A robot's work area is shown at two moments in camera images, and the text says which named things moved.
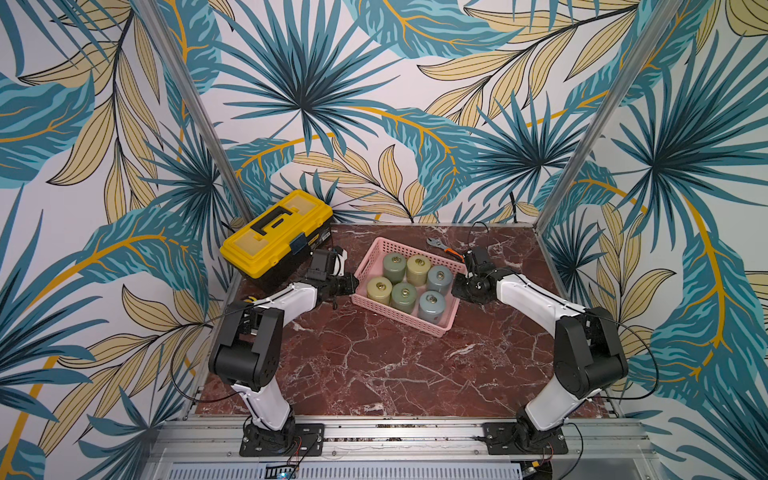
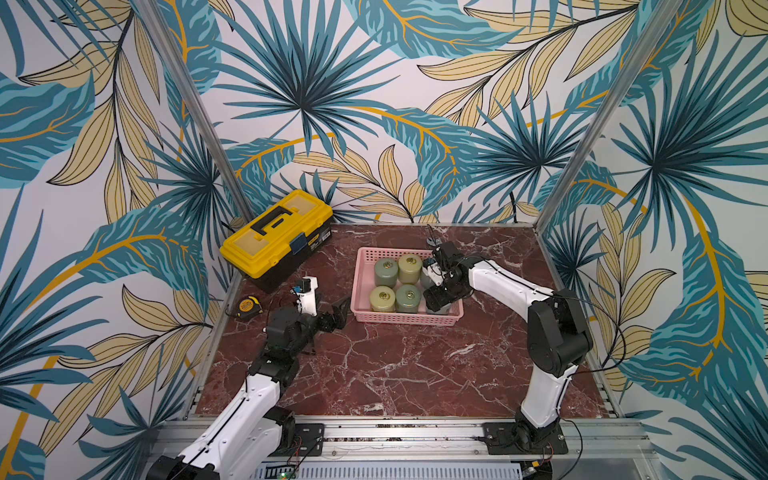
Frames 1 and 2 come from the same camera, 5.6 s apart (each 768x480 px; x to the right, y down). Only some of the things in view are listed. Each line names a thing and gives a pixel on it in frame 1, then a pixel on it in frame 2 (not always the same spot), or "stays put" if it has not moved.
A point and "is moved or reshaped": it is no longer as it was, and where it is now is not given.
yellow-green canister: (379, 289) is moved or reshaped
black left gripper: (349, 286) to (339, 319)
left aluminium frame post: (198, 109) stays put
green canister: (403, 297) stays put
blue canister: (431, 306) is moved or reshaped
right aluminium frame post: (617, 97) stays put
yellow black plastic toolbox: (273, 251) stays put
